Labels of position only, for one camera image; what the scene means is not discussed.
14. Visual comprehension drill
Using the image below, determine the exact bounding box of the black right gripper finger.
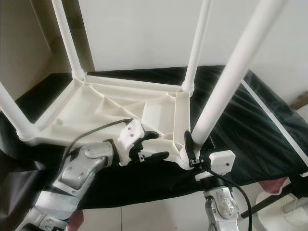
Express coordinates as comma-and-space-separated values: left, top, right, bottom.
183, 130, 196, 160

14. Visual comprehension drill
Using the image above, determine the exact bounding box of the white plastic table top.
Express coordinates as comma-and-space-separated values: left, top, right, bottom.
19, 73, 198, 170

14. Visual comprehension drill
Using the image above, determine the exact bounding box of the black tablecloth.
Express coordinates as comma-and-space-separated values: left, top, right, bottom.
0, 65, 308, 231

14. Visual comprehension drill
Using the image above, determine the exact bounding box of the pink rounded object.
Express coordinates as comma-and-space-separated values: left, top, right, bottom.
69, 211, 85, 230
259, 178, 290, 193

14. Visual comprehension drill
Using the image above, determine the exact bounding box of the black metal table leg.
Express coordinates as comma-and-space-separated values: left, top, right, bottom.
241, 185, 295, 219

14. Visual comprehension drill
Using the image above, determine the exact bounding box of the white tape strip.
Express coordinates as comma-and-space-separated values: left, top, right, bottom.
241, 79, 308, 167

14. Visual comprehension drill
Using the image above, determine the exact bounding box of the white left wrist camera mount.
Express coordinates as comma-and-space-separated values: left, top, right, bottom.
118, 119, 145, 167

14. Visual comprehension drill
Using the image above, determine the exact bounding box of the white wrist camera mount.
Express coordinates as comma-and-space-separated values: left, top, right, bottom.
209, 150, 236, 175
118, 119, 145, 167

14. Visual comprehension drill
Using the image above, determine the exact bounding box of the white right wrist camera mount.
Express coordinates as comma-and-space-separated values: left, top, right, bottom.
209, 150, 236, 175

